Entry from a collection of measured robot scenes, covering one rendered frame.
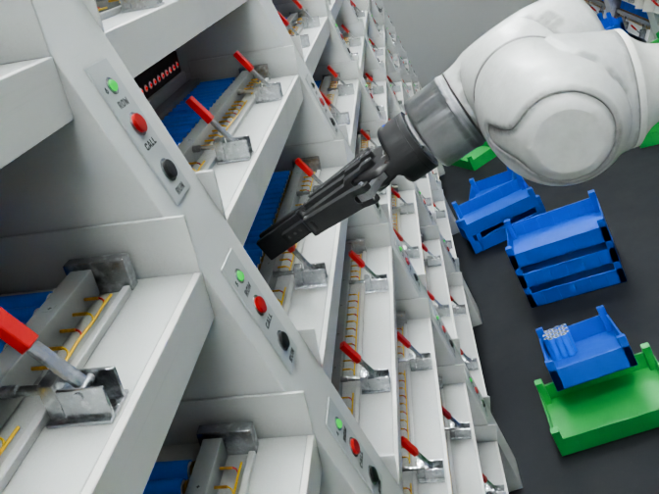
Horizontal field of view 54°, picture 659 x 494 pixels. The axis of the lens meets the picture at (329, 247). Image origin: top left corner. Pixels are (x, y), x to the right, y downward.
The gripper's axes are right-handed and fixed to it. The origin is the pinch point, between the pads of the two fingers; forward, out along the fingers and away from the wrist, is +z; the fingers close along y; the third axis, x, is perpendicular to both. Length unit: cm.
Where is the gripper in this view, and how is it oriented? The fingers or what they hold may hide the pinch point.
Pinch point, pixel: (286, 232)
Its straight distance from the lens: 80.5
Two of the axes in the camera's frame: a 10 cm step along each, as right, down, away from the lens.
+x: -6.2, -7.2, -3.2
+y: 0.7, -4.6, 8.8
